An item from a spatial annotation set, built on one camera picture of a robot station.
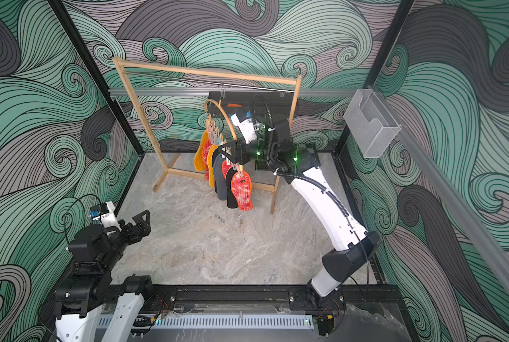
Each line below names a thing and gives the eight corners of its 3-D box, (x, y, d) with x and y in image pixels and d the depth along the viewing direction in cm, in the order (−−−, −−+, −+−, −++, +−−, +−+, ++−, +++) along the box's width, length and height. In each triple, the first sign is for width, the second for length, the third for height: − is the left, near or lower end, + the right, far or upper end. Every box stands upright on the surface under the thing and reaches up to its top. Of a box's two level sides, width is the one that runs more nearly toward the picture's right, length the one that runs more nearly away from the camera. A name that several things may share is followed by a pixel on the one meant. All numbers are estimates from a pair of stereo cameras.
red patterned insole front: (235, 220, 95) (230, 179, 71) (235, 213, 97) (231, 171, 74) (251, 220, 95) (252, 179, 71) (251, 213, 97) (252, 171, 74)
